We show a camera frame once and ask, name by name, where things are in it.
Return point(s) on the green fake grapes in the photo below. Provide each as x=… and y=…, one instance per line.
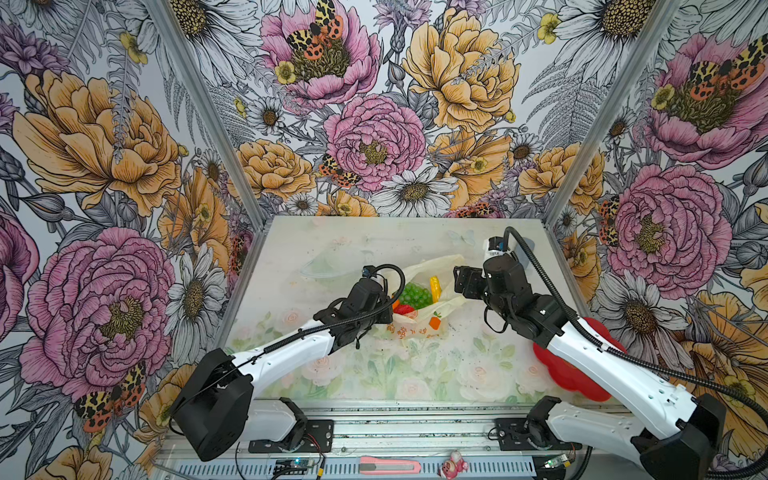
x=416, y=296

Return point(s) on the green circuit board left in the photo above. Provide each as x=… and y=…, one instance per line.
x=298, y=466

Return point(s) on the yellow fake banana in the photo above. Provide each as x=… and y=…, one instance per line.
x=435, y=289

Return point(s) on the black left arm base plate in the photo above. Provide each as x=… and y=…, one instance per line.
x=312, y=436

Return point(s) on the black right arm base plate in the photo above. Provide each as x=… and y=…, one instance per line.
x=521, y=434

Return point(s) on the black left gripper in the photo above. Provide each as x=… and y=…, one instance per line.
x=385, y=304

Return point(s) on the green circuit board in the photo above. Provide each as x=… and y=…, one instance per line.
x=298, y=466
x=559, y=461

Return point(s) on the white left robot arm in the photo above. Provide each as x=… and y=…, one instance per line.
x=221, y=405

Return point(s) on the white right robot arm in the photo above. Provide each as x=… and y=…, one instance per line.
x=668, y=432

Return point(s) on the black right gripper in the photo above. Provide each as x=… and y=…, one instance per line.
x=475, y=275

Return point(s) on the red flower-shaped plate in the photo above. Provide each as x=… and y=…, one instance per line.
x=571, y=378

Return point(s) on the green circuit board right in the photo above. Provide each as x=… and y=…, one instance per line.
x=559, y=461

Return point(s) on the small pink figurine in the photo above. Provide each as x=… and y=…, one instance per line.
x=453, y=466

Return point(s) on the red fake cabbage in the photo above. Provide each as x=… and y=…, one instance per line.
x=404, y=310

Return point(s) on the yellowish plastic bag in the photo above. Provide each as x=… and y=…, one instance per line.
x=432, y=321

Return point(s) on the pink utility knife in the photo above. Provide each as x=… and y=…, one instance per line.
x=388, y=466

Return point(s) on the aluminium rail frame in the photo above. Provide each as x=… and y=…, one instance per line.
x=424, y=433

